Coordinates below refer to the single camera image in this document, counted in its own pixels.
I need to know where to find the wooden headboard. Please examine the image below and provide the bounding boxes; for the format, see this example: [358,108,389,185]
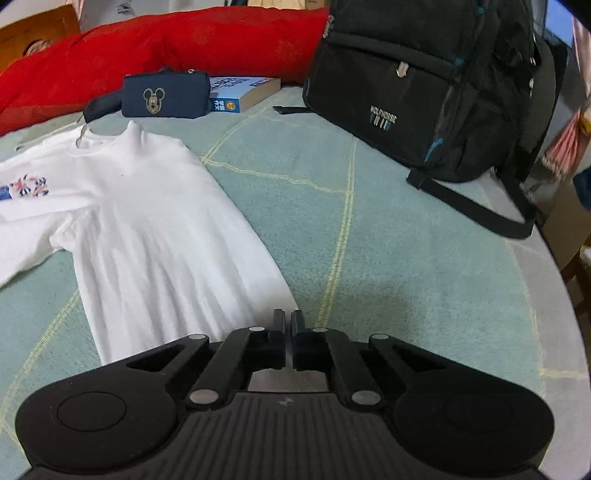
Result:
[0,4,81,72]

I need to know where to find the cardboard box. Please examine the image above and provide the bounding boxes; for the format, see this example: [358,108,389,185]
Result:
[247,0,331,9]

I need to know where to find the red quilt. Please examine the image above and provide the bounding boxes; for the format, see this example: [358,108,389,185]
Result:
[0,6,331,137]

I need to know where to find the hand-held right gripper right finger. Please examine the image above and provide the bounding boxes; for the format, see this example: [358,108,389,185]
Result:
[291,310,469,409]

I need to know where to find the dark folded pouch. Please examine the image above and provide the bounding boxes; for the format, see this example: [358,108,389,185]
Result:
[83,95,125,124]

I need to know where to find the white printed sweatshirt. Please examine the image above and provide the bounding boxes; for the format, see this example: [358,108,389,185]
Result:
[0,120,298,365]

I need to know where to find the pink striped cloth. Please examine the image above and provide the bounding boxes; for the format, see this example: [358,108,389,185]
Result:
[542,104,591,182]

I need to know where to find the navy mouse-print pencil case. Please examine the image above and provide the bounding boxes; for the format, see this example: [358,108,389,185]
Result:
[122,69,212,120]

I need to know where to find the blue book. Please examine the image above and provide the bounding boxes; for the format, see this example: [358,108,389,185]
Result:
[208,76,282,114]

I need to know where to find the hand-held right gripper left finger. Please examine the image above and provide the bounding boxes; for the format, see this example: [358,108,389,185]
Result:
[104,309,288,409]

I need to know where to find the black backpack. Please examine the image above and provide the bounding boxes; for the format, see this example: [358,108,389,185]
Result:
[273,0,568,239]

